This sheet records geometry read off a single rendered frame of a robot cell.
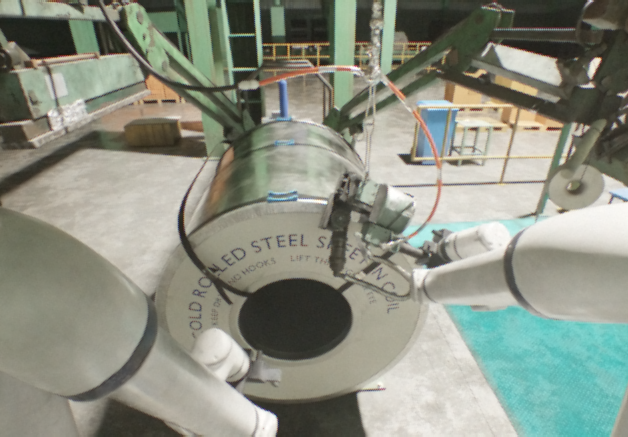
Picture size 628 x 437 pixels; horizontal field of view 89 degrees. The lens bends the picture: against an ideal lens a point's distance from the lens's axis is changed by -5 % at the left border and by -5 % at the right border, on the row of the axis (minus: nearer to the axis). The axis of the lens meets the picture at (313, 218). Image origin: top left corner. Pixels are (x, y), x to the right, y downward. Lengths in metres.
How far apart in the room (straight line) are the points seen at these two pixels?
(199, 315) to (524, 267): 1.33
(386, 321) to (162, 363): 1.29
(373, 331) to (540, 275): 1.29
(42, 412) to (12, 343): 0.21
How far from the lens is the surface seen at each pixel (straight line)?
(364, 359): 1.79
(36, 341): 0.32
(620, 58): 1.39
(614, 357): 3.11
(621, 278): 0.39
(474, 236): 0.96
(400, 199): 1.10
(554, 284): 0.41
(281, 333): 1.84
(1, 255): 0.33
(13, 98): 1.01
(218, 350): 0.82
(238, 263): 1.35
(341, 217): 1.07
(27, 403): 0.51
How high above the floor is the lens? 1.89
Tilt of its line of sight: 29 degrees down
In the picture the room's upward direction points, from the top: 1 degrees counter-clockwise
